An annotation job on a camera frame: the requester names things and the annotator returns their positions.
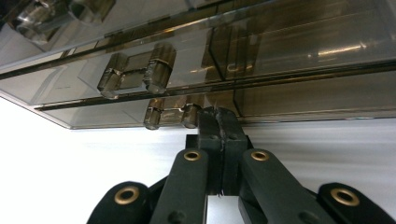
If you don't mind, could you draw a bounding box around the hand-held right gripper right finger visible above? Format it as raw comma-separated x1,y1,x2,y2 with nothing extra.
221,106,254,197

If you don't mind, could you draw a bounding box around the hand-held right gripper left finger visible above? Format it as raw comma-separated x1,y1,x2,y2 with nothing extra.
185,106,224,197

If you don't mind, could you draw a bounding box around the smoky clear pull-out drawer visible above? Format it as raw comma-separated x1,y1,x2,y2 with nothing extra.
33,60,396,131

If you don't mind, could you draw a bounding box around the smoky clear drawer box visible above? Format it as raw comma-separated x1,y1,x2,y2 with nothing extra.
0,0,396,131

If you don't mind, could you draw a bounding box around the white table cover sheet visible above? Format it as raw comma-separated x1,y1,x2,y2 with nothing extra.
0,95,396,224

